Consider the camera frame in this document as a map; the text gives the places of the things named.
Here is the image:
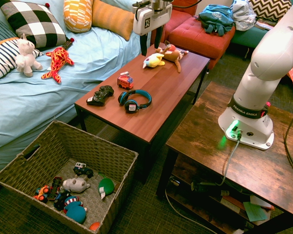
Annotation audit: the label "police toy car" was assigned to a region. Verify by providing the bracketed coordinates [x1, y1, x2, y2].
[72, 162, 94, 178]

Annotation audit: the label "blue superhero plush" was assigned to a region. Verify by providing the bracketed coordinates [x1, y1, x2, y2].
[63, 196, 87, 224]

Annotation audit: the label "red toy fire truck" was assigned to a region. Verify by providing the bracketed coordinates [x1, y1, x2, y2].
[117, 71, 134, 90]

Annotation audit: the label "reddish wooden coffee table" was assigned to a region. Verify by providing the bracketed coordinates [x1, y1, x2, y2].
[74, 41, 210, 185]

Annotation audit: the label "red tufted ottoman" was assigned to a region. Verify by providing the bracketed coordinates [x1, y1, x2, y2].
[167, 16, 236, 71]

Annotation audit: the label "green plush toy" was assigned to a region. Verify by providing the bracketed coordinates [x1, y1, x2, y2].
[98, 177, 115, 200]

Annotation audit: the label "teal bench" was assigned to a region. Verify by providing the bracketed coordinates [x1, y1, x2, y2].
[230, 23, 267, 49]

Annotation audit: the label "rustic wooden robot table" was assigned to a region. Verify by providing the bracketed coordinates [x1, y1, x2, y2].
[156, 81, 293, 234]

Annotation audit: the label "orange faced plush animal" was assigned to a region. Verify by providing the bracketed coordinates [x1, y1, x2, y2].
[164, 40, 190, 58]

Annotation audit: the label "black game controller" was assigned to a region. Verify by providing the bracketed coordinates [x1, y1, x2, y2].
[85, 85, 115, 107]

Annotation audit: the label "blue black headphones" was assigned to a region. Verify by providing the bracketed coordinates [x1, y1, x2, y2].
[118, 89, 152, 114]

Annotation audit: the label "sofa with blue cover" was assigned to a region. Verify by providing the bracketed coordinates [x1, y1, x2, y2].
[0, 0, 149, 181]

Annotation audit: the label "red black toy truck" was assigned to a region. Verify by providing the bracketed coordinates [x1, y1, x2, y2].
[48, 176, 63, 201]

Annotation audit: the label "woven grey basket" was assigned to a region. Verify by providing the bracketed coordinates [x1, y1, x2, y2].
[0, 119, 139, 234]

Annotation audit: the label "green paper sheet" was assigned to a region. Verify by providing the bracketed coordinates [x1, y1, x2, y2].
[243, 201, 268, 222]

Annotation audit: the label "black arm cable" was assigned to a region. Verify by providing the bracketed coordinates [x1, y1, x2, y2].
[172, 0, 203, 9]

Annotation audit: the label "light blue cloth bundle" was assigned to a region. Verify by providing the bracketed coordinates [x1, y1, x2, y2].
[230, 0, 257, 32]

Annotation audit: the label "yellow plush bird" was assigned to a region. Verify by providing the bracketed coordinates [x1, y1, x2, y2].
[142, 53, 166, 69]

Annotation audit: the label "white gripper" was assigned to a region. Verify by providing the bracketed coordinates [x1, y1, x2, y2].
[132, 3, 173, 57]

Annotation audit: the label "brown white plush animal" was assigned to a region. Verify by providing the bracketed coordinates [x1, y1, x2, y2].
[155, 47, 184, 74]

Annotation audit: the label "mustard striped pillow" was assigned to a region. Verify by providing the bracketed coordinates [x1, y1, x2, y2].
[91, 0, 135, 41]

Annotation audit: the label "yellow white patterned bolster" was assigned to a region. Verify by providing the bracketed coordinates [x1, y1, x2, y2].
[63, 0, 94, 34]

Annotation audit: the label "white plush unicorn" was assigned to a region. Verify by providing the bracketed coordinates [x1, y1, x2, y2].
[14, 33, 43, 78]

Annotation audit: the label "white floor cable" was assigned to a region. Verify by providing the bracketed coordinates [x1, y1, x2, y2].
[164, 189, 218, 234]

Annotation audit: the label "black power adapter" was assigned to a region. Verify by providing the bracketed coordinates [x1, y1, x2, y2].
[190, 181, 218, 194]

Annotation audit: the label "black white checkered pillow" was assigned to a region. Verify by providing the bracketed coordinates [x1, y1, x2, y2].
[0, 0, 75, 52]

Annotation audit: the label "white navy striped pillow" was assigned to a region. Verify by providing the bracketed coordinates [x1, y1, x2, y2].
[0, 37, 44, 86]

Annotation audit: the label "black white chevron pillow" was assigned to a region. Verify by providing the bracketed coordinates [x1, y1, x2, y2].
[248, 0, 293, 22]

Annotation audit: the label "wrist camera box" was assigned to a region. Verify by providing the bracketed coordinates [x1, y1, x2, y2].
[132, 0, 152, 9]

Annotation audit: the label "teal backpack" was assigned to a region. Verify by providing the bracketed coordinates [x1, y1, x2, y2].
[198, 4, 235, 37]

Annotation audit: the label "blue striped pillow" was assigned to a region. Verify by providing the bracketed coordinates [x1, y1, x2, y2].
[0, 12, 18, 47]

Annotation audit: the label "grey plush animal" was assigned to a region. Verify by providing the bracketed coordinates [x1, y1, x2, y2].
[62, 176, 91, 194]

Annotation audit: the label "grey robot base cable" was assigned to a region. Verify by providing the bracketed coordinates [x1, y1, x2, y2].
[216, 135, 242, 187]

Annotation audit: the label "orange toy car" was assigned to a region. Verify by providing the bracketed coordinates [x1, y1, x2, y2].
[33, 185, 51, 204]

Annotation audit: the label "orange flame plush dolphin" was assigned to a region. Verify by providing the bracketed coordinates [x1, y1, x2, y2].
[41, 46, 75, 84]

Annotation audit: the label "blue black toy car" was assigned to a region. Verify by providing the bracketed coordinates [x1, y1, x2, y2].
[53, 189, 71, 212]

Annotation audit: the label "red armchair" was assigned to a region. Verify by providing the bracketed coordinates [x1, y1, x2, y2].
[150, 0, 198, 46]

